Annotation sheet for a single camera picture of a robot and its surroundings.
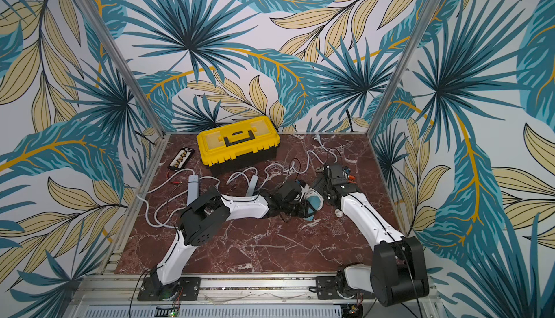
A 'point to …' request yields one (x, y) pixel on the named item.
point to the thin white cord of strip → (334, 160)
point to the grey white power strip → (252, 185)
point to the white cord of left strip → (177, 194)
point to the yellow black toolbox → (238, 145)
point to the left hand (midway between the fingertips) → (314, 215)
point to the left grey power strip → (193, 190)
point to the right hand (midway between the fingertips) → (322, 187)
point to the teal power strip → (316, 202)
